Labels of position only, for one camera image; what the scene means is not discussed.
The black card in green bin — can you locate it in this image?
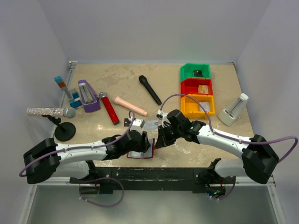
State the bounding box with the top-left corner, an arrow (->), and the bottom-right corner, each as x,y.
193,70 -> 203,77

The grey card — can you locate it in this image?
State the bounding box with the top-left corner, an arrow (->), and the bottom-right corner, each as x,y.
199,101 -> 210,112
124,118 -> 131,127

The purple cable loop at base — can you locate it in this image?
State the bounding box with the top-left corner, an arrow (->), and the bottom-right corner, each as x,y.
78,176 -> 126,208

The grey card in yellow bin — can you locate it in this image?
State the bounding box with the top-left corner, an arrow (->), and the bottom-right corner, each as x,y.
199,101 -> 210,112

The red microphone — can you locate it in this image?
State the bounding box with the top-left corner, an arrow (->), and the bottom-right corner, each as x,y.
99,91 -> 120,125

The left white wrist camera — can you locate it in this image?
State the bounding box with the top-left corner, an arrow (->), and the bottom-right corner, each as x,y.
130,119 -> 145,134

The black microphone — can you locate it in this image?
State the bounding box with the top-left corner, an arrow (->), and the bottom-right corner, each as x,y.
138,75 -> 162,105

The pink microphone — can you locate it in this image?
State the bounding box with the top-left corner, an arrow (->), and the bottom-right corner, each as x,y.
113,96 -> 148,116

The silver VIP card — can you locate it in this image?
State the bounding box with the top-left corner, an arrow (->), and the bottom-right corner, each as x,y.
143,120 -> 159,130

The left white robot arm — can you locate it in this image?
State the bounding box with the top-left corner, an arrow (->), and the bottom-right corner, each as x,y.
20,130 -> 154,184

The red leather card holder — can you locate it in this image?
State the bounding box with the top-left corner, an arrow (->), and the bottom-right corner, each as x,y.
127,138 -> 155,159

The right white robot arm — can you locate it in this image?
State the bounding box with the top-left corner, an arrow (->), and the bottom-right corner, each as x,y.
155,110 -> 279,184

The black microphone stand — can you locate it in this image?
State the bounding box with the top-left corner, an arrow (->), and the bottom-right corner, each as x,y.
43,115 -> 76,142

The tan card in red bin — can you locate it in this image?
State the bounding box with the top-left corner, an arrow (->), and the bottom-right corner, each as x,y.
198,85 -> 209,95

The yellow storage bin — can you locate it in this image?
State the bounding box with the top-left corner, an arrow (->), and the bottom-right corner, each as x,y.
181,94 -> 215,119

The red storage bin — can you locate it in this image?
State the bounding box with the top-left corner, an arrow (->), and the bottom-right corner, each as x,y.
181,78 -> 213,95

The green storage bin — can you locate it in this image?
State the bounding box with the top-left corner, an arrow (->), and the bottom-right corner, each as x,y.
180,63 -> 212,82

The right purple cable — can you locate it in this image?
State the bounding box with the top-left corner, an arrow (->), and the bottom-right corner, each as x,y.
159,93 -> 299,164

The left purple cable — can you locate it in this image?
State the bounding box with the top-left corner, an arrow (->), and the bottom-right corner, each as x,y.
18,110 -> 136,178

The purple metronome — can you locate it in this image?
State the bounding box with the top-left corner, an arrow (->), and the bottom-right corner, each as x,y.
78,79 -> 100,113

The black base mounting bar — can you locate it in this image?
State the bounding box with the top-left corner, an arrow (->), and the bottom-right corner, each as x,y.
93,166 -> 234,194

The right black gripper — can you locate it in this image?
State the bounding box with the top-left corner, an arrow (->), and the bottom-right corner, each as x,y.
156,123 -> 183,148

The blue toy brick tower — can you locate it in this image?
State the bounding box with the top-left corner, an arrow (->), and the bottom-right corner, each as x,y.
54,76 -> 83,110

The glitter silver microphone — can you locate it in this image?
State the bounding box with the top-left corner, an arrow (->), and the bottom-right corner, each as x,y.
26,107 -> 76,119

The left aluminium frame rail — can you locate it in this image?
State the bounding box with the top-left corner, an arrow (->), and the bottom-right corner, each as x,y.
51,61 -> 77,143

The white metronome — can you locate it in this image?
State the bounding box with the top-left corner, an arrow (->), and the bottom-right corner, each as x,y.
217,93 -> 249,126

